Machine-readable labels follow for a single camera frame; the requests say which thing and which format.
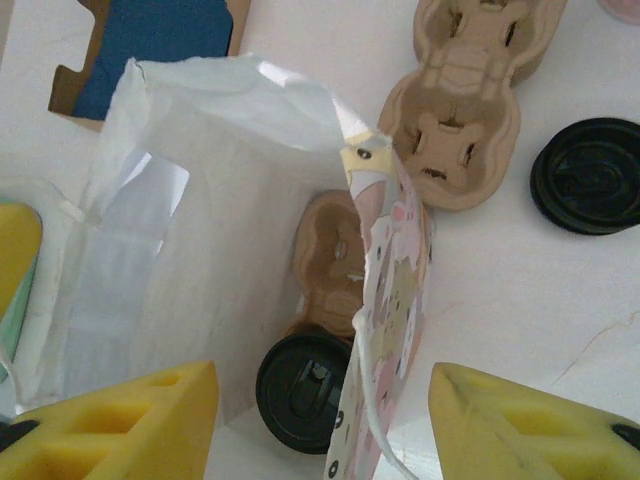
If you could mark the black plastic lid stack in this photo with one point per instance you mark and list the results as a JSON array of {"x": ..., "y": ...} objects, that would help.
[{"x": 585, "y": 180}]

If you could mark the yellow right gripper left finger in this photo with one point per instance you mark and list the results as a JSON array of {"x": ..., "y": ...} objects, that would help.
[{"x": 110, "y": 440}]

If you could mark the black plastic cup lid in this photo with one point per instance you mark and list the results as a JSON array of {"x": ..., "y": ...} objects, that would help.
[{"x": 300, "y": 390}]

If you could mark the pink straw holder cup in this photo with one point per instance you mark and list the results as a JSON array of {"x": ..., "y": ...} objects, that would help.
[{"x": 622, "y": 7}]

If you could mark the blue paper napkin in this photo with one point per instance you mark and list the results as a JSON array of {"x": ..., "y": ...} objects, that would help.
[{"x": 165, "y": 30}]

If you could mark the brown pulp carrier stack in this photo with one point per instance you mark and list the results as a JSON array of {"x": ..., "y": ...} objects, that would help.
[{"x": 450, "y": 125}]

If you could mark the white printed paper bag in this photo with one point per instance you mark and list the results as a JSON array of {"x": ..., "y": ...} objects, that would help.
[{"x": 200, "y": 225}]

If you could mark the brown pulp cup carrier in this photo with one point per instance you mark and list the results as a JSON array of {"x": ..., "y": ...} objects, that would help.
[{"x": 325, "y": 240}]

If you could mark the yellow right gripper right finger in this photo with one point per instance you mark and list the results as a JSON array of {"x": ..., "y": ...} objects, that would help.
[{"x": 525, "y": 445}]

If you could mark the brown cardboard tray box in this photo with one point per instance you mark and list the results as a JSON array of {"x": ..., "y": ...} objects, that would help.
[{"x": 62, "y": 90}]

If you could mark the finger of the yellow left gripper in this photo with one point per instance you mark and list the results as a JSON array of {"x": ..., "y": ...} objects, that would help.
[{"x": 15, "y": 245}]

